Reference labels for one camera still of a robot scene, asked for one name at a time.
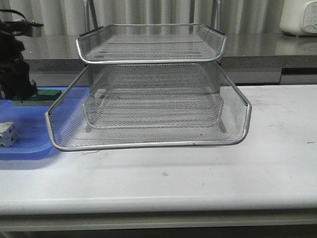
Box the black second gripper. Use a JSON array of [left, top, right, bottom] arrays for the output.
[[0, 9, 44, 101]]

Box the silver mesh tray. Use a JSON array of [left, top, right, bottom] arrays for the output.
[[83, 95, 223, 129], [46, 62, 252, 151], [76, 23, 226, 64]]

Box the green electrical module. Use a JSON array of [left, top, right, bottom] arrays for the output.
[[12, 89, 62, 106]]

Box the grey steel counter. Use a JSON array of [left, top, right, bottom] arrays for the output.
[[19, 33, 317, 86]]

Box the white terminal block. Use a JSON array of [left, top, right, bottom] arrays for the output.
[[0, 122, 18, 148]]

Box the blue plastic tray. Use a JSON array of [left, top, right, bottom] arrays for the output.
[[0, 86, 90, 161]]

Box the white appliance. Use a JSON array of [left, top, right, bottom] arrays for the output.
[[279, 0, 317, 36]]

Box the silver rack frame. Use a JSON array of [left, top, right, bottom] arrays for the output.
[[85, 0, 227, 138]]

